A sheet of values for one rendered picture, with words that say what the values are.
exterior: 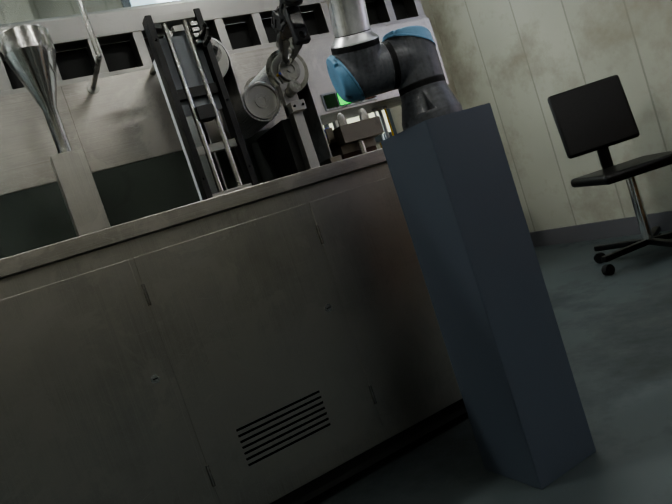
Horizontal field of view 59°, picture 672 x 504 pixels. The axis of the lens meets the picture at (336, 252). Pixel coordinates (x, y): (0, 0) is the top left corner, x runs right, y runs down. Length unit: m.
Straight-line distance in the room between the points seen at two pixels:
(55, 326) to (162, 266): 0.28
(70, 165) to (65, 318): 0.54
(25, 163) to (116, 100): 0.36
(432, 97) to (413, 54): 0.11
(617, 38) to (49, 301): 3.55
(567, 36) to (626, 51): 0.43
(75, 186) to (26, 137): 0.36
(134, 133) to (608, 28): 3.00
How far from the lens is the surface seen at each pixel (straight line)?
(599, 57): 4.28
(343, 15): 1.45
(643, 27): 4.11
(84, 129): 2.19
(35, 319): 1.53
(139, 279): 1.54
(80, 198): 1.88
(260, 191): 1.60
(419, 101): 1.47
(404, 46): 1.49
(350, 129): 2.04
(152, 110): 2.24
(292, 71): 2.04
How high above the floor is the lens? 0.78
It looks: 4 degrees down
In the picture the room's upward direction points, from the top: 18 degrees counter-clockwise
